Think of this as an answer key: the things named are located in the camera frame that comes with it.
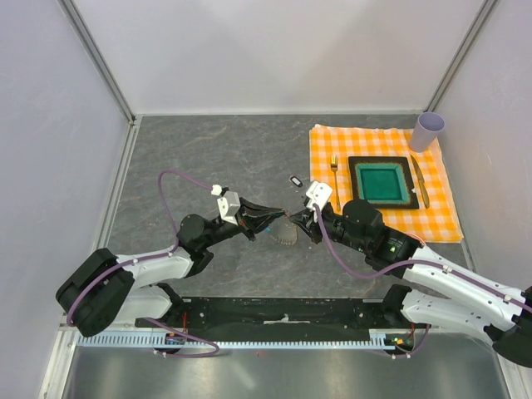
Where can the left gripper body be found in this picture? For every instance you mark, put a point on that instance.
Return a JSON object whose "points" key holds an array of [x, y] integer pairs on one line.
{"points": [[244, 219]]}

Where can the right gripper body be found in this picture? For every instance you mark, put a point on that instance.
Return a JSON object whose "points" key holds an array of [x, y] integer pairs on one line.
{"points": [[324, 219]]}

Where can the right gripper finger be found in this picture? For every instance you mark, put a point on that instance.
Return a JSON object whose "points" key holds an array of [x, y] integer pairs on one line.
{"points": [[301, 217], [312, 230]]}

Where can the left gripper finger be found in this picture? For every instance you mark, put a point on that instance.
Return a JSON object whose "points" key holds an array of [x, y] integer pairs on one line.
{"points": [[270, 225], [257, 210]]}

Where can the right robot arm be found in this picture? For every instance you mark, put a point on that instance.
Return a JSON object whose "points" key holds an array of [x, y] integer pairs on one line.
{"points": [[469, 303]]}

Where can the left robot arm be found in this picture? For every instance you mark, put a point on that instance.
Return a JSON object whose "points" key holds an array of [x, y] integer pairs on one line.
{"points": [[108, 288]]}

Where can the black key tag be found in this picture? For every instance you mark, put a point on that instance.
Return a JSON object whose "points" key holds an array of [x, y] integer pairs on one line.
{"points": [[296, 181]]}

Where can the gold fork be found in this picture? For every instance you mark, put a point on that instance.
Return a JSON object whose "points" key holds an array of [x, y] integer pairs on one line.
{"points": [[334, 169]]}

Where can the green square plate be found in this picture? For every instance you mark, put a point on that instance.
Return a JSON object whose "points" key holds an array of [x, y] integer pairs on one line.
{"points": [[383, 181]]}

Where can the gold knife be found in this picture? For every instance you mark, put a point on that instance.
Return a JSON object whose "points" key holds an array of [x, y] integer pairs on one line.
{"points": [[421, 181]]}

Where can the orange checkered cloth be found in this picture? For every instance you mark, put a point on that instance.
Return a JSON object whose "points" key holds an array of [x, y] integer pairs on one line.
{"points": [[438, 224]]}

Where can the lilac cup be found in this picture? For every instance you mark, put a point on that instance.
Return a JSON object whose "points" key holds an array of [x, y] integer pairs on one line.
{"points": [[428, 126]]}

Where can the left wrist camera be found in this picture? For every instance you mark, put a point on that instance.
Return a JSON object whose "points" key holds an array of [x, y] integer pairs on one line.
{"points": [[228, 203]]}

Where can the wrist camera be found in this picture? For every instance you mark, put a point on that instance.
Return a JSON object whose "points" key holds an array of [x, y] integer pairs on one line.
{"points": [[228, 203], [318, 194]]}

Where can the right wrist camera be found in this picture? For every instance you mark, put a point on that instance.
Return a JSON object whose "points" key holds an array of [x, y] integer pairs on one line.
{"points": [[318, 194]]}

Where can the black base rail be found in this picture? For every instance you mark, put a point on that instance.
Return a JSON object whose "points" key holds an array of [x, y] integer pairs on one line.
{"points": [[285, 318]]}

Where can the slotted cable duct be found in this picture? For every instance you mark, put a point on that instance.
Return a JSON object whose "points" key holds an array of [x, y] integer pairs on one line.
{"points": [[163, 340]]}

